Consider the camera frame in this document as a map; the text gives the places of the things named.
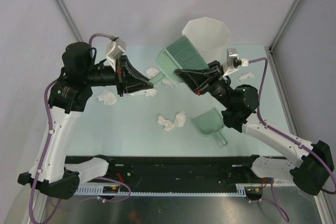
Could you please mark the aluminium corner post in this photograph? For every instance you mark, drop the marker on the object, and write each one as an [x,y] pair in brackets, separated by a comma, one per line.
[288,19]
[69,21]

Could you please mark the crumpled white paper far centre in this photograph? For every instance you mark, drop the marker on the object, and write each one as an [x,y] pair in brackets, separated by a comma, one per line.
[152,72]

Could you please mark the crumpled white paper right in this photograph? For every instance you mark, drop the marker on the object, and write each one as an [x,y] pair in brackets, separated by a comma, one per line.
[246,76]

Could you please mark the left aluminium corner post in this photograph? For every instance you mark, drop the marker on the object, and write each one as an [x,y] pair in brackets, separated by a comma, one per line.
[69,21]

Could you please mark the white plastic waste bin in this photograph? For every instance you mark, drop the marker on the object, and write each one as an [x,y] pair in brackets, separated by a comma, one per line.
[209,36]

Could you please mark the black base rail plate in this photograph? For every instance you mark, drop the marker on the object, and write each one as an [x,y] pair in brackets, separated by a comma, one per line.
[190,171]

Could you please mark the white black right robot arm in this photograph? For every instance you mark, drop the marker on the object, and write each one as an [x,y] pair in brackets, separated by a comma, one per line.
[308,165]

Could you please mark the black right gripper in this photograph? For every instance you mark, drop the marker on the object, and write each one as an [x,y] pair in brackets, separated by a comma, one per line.
[195,78]

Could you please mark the crumpled white paper middle left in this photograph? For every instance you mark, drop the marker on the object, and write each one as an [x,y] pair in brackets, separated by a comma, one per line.
[145,93]

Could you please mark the right aluminium corner post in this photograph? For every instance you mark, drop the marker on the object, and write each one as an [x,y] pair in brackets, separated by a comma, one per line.
[288,19]

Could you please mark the right aluminium side rail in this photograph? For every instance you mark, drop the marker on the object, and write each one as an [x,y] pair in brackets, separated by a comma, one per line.
[282,93]

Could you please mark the white slotted cable duct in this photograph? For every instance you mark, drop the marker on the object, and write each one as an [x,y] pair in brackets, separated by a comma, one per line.
[217,190]

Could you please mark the small crumpled white paper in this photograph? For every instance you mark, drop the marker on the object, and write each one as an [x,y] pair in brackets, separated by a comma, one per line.
[169,83]

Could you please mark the green dustpan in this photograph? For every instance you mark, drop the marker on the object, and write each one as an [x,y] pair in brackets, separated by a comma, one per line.
[210,123]

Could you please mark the green hand brush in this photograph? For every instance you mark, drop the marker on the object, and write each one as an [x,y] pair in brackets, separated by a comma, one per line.
[179,55]

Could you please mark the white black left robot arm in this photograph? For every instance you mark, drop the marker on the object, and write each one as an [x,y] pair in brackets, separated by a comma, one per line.
[66,99]

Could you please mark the crumpled white paper near front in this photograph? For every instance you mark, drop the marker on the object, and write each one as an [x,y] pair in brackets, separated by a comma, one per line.
[168,125]

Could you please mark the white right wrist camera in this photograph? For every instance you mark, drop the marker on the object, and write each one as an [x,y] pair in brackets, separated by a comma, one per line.
[233,62]

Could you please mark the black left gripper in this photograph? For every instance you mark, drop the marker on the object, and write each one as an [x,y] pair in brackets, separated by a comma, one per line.
[128,78]

